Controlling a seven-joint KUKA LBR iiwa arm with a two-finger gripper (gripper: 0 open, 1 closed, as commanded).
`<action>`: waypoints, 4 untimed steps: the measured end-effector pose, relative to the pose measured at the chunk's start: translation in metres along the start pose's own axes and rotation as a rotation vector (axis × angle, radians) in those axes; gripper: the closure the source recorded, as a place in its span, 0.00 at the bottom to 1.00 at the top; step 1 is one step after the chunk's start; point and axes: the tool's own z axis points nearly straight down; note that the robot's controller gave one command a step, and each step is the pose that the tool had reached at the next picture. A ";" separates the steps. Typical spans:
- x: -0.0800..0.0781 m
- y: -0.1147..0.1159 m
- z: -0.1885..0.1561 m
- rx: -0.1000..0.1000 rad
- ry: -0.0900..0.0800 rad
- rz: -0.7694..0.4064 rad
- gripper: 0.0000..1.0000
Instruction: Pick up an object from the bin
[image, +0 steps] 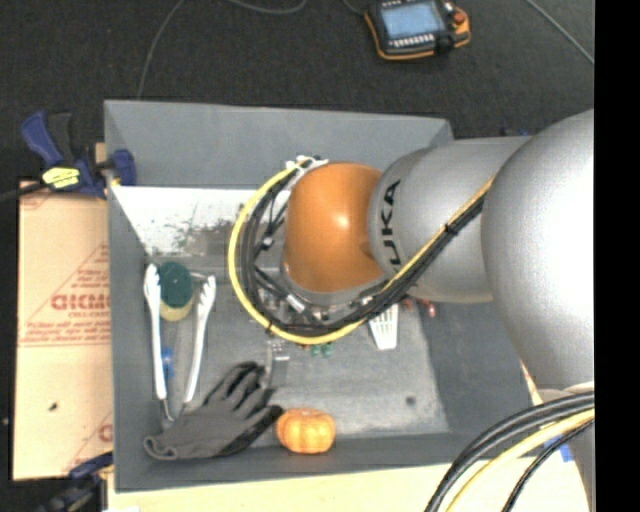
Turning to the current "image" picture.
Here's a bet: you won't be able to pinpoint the green and yellow round sponge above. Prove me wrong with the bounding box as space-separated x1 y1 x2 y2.
158 260 196 323

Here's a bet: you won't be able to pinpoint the dark grey glove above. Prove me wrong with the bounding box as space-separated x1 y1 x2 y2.
142 361 285 461

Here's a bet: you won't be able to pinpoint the small red object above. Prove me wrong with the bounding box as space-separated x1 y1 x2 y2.
402 295 438 318

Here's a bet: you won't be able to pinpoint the white ribbed plastic piece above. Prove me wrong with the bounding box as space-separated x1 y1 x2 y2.
367 302 401 351

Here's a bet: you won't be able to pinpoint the grey metal bin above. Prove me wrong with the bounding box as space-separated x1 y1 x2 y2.
103 99 534 492

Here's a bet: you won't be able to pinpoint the orange toy pumpkin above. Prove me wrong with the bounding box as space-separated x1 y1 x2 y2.
275 407 337 456

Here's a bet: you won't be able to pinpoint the brown cardboard board, red print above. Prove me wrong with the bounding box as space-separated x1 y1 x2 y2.
11 178 116 482

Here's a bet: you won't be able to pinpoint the white plastic tongs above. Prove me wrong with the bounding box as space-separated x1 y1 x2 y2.
143 263 218 422

